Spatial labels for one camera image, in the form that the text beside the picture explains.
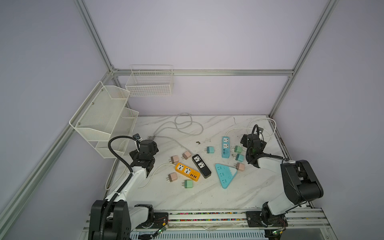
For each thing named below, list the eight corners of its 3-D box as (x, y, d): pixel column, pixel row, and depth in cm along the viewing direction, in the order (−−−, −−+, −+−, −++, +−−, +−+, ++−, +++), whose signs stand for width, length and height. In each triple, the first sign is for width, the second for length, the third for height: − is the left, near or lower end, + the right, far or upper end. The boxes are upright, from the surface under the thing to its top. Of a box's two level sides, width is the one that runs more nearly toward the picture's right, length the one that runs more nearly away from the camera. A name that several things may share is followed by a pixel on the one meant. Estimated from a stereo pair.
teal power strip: (217, 188, 85) (217, 186, 82) (215, 166, 94) (215, 163, 91) (238, 188, 85) (240, 186, 82) (234, 166, 94) (235, 163, 91)
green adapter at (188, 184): (181, 188, 86) (181, 186, 84) (182, 181, 89) (182, 179, 87) (192, 188, 86) (192, 186, 84) (192, 181, 89) (192, 179, 87)
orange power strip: (174, 169, 93) (173, 167, 91) (178, 163, 96) (178, 161, 93) (197, 182, 88) (197, 180, 85) (201, 175, 90) (201, 173, 88)
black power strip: (205, 179, 89) (205, 177, 87) (190, 158, 98) (190, 156, 96) (212, 174, 91) (212, 173, 89) (197, 154, 100) (197, 152, 98)
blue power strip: (221, 157, 99) (222, 155, 97) (221, 138, 109) (222, 136, 107) (230, 158, 98) (230, 156, 96) (229, 139, 109) (229, 136, 106)
